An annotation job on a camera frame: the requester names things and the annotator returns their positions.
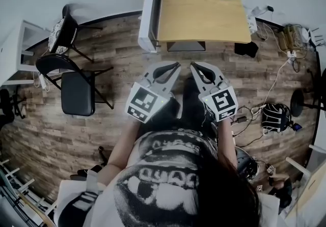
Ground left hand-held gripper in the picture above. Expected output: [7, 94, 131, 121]
[124, 61, 181, 123]

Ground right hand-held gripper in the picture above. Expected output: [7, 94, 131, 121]
[190, 61, 239, 122]

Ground white microwave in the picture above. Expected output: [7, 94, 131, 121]
[137, 0, 247, 54]

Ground person's right forearm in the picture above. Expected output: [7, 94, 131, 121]
[216, 119, 239, 172]

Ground person's left forearm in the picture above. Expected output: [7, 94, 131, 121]
[97, 119, 143, 186]

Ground grey table support panel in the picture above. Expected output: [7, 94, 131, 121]
[166, 40, 207, 52]

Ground black trousers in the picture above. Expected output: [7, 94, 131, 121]
[165, 77, 218, 140]

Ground white power strip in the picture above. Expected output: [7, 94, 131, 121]
[246, 15, 258, 35]

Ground black white striped bag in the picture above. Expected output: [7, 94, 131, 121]
[261, 103, 292, 134]

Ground tan cardboard box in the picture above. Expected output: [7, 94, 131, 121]
[278, 24, 306, 51]

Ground black folding chair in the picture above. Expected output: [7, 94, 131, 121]
[35, 52, 115, 117]

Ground black round device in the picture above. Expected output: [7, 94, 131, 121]
[235, 146, 259, 181]

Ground black standing fan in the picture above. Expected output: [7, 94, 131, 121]
[289, 68, 326, 118]

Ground chair with patterned cushion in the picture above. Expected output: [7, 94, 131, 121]
[47, 3, 103, 64]

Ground white black printed t-shirt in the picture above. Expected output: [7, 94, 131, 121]
[54, 130, 281, 227]

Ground white desk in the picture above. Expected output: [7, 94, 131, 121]
[0, 19, 52, 87]

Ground black office chair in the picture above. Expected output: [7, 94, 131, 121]
[0, 88, 26, 125]

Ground long white cable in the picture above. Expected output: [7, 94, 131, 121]
[251, 51, 298, 115]

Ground white wire rack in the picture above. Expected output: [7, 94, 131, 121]
[0, 158, 58, 227]

